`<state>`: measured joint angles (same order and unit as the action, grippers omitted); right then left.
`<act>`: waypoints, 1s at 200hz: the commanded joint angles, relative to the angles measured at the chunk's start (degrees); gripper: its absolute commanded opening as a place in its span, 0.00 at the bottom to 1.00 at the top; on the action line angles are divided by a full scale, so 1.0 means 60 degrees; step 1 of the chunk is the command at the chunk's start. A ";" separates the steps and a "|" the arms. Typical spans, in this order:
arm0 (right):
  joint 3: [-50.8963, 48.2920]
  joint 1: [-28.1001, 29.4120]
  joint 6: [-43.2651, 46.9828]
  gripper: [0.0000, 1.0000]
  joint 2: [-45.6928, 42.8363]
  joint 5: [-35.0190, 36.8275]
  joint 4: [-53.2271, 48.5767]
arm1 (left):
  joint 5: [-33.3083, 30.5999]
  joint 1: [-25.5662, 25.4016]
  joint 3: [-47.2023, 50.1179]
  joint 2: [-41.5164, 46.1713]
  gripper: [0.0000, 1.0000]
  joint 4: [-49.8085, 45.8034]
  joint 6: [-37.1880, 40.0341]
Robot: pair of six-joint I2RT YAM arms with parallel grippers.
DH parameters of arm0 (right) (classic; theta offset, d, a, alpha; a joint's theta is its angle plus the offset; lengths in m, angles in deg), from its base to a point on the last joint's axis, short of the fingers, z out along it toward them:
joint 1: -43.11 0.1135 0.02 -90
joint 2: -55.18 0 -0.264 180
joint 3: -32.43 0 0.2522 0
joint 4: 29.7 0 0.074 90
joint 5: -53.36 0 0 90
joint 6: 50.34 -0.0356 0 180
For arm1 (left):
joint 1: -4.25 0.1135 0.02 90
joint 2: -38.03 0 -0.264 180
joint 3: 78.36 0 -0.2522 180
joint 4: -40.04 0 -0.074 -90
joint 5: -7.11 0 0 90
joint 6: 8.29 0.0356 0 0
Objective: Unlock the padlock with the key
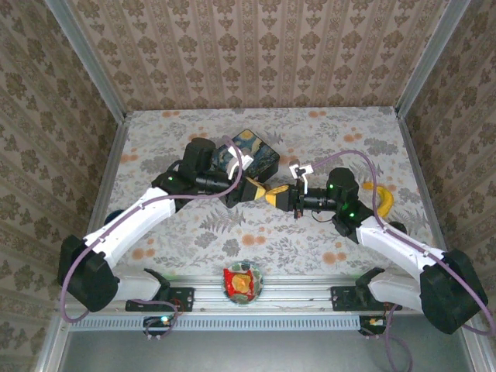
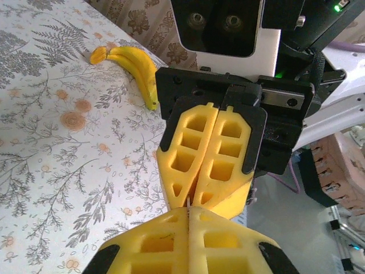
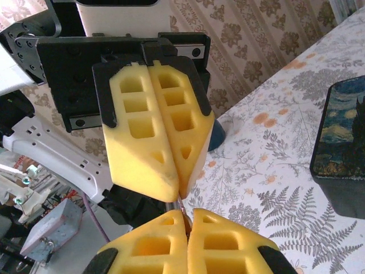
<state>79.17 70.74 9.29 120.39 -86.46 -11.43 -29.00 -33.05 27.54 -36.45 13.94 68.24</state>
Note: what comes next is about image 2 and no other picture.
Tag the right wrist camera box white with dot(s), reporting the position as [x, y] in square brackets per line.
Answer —
[216, 40]

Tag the aluminium profile stand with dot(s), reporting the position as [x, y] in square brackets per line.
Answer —
[340, 242]

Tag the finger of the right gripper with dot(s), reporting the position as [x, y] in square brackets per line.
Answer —
[239, 188]
[166, 165]

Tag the pink slotted crate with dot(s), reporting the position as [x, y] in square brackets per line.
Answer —
[342, 171]

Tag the floral tablecloth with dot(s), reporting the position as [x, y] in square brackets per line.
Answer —
[57, 142]

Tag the yellow banana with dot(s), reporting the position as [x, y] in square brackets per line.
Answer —
[139, 61]

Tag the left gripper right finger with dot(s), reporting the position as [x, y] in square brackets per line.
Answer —
[228, 257]

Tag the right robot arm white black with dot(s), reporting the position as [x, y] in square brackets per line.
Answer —
[336, 114]

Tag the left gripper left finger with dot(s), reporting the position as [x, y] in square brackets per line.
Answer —
[159, 257]

